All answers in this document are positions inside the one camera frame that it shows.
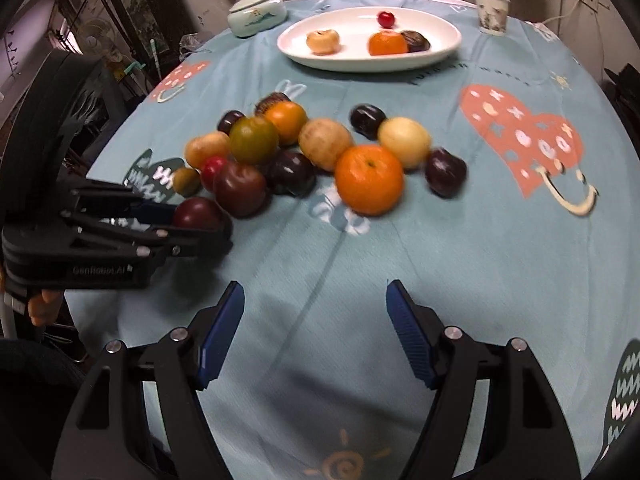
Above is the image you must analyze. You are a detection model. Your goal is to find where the white oval plate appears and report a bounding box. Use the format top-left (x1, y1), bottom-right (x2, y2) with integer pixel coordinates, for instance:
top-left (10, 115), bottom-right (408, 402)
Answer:
top-left (276, 6), bottom-right (462, 73)

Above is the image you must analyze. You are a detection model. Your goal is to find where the dark red plum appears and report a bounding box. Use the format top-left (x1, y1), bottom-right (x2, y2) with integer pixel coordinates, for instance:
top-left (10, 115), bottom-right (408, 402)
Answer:
top-left (214, 162), bottom-right (268, 219)

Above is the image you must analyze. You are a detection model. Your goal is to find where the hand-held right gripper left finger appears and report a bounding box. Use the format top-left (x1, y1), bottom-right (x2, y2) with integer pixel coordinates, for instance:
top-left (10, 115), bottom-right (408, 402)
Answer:
top-left (52, 280), bottom-right (246, 480)

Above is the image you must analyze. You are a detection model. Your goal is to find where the dark framed cabinet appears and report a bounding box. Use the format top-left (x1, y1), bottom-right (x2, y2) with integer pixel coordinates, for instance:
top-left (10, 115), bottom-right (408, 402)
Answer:
top-left (95, 0), bottom-right (197, 61)

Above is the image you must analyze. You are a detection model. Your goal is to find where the person's left hand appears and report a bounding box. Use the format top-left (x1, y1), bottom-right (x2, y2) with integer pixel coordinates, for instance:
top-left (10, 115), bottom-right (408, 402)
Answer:
top-left (27, 290), bottom-right (66, 328)

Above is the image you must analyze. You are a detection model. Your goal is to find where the large orange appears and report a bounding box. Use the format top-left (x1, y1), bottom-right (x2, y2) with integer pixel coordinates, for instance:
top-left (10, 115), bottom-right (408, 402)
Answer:
top-left (334, 145), bottom-right (405, 217)

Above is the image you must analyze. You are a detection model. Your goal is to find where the dark brown fruit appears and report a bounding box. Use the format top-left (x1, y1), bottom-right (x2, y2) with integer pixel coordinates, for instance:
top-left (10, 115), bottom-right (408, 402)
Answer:
top-left (400, 30), bottom-right (431, 53)

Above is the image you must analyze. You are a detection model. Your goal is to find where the green orange tangerine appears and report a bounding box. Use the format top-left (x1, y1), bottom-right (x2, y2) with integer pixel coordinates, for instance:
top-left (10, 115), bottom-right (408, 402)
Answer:
top-left (229, 116), bottom-right (280, 165)

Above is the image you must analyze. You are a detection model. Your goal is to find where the dark purple plum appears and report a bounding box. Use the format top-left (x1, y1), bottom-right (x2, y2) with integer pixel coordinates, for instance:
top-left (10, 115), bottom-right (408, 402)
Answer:
top-left (424, 147), bottom-right (468, 198)
top-left (266, 150), bottom-right (317, 197)
top-left (172, 197), bottom-right (226, 232)
top-left (349, 104), bottom-right (387, 141)

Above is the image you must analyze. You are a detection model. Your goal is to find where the small dark plum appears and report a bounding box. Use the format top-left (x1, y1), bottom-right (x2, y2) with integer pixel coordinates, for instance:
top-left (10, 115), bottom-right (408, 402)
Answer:
top-left (217, 110), bottom-right (246, 136)

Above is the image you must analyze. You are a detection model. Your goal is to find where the blue printed tablecloth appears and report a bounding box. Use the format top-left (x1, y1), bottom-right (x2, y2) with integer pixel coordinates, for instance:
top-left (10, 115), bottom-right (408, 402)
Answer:
top-left (65, 0), bottom-right (640, 480)

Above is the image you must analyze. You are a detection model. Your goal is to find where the pale yellow pear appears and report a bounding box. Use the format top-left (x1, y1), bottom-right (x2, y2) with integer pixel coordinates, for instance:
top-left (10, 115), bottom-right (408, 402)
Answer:
top-left (377, 117), bottom-right (432, 170)

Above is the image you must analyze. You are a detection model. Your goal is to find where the white electric fan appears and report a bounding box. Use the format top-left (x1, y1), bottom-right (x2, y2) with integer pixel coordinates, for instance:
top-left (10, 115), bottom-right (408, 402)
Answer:
top-left (77, 16), bottom-right (113, 61)

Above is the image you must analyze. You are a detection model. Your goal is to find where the black chair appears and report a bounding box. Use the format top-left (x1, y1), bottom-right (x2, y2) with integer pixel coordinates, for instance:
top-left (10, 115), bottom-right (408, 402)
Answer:
top-left (602, 62), bottom-right (640, 128)

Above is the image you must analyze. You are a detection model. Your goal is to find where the clear plastic bag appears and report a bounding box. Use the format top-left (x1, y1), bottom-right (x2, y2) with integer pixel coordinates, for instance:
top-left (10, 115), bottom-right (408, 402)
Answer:
top-left (177, 32), bottom-right (207, 57)

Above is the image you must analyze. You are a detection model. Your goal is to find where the printed paper cup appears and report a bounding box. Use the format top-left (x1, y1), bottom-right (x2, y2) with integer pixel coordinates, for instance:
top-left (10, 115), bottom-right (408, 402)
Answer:
top-left (472, 0), bottom-right (511, 36)

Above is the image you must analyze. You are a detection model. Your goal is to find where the brown scaly fruit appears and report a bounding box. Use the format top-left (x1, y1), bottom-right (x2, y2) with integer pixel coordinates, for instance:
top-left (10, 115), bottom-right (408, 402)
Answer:
top-left (254, 92), bottom-right (291, 116)

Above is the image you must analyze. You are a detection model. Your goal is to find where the small red cherry tomato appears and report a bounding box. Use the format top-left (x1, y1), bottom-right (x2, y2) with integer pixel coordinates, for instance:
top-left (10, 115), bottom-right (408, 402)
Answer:
top-left (200, 156), bottom-right (229, 186)

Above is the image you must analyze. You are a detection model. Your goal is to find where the large tan round fruit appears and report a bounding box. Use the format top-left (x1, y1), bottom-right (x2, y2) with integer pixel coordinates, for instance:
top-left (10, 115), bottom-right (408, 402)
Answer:
top-left (298, 118), bottom-right (355, 172)

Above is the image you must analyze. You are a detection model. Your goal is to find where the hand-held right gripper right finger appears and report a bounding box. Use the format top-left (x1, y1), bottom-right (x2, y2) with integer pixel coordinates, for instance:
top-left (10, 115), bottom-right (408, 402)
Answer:
top-left (385, 279), bottom-right (583, 480)

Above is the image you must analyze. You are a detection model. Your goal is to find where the white lidded ceramic jar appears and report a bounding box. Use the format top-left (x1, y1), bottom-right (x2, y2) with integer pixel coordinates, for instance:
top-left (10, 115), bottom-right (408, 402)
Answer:
top-left (227, 0), bottom-right (288, 38)

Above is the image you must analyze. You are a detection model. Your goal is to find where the white cable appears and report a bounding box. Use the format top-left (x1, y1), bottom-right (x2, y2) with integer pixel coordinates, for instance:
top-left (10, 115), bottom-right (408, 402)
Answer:
top-left (542, 0), bottom-right (591, 28)

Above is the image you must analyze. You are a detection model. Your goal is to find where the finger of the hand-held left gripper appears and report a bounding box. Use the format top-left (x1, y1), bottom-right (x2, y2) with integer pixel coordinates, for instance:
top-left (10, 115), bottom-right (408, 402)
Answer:
top-left (59, 211), bottom-right (234, 262)
top-left (69, 185), bottom-right (177, 227)

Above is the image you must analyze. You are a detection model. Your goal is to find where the small tan fruit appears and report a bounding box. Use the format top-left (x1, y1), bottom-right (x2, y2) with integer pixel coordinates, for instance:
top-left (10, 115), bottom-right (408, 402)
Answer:
top-left (306, 29), bottom-right (341, 55)

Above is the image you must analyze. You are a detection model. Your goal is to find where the small orange tangerine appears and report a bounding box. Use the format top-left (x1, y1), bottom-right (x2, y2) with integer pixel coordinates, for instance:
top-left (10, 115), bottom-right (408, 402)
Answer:
top-left (368, 31), bottom-right (409, 57)

